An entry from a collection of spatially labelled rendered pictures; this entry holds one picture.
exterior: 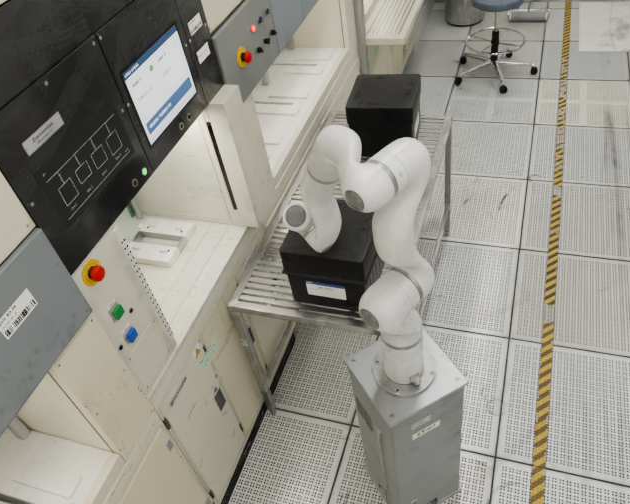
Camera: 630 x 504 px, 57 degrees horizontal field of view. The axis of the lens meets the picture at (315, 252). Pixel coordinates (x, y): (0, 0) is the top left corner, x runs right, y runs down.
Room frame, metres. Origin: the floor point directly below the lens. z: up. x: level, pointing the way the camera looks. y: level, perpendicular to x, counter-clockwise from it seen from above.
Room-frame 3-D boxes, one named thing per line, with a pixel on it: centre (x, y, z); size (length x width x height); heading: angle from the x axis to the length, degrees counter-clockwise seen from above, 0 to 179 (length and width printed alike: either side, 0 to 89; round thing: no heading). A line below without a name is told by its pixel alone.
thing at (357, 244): (1.45, -0.07, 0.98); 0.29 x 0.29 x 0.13; 63
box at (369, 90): (2.24, -0.43, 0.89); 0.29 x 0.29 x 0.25; 68
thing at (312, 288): (1.45, -0.07, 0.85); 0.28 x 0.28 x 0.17; 63
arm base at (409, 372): (1.02, -0.20, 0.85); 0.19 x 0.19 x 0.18
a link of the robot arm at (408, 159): (1.04, -0.22, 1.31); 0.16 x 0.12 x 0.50; 127
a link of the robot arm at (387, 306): (1.00, -0.17, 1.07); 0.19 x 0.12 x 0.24; 127
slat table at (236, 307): (1.88, -0.21, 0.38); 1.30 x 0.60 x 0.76; 154
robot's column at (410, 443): (1.02, -0.20, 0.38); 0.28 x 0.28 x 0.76; 19
